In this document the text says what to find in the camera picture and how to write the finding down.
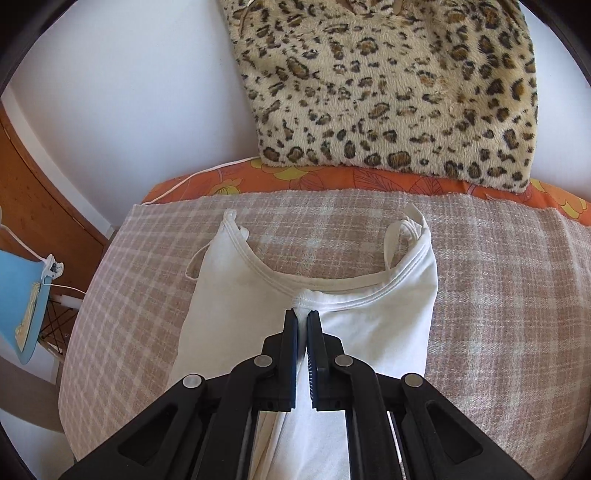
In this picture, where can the white tank top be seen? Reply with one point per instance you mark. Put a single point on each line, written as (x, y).
(369, 323)

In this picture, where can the pink plaid blanket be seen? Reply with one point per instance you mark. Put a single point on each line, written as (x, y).
(485, 277)

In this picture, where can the wooden door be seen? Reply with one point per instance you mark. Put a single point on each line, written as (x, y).
(37, 198)

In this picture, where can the yellow patterned cloth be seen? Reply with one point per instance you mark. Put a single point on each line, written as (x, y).
(27, 318)

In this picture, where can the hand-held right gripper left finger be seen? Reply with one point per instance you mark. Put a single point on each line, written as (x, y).
(290, 350)

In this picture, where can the leopard print cushion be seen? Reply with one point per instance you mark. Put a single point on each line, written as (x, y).
(369, 92)

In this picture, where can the orange floral bedsheet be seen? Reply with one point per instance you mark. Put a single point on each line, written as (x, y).
(369, 175)

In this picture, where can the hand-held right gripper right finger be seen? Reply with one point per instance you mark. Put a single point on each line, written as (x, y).
(313, 355)

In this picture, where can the blue chair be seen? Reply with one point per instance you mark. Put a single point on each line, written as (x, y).
(18, 295)

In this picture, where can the white clip lamp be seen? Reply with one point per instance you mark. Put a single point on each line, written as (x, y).
(51, 270)

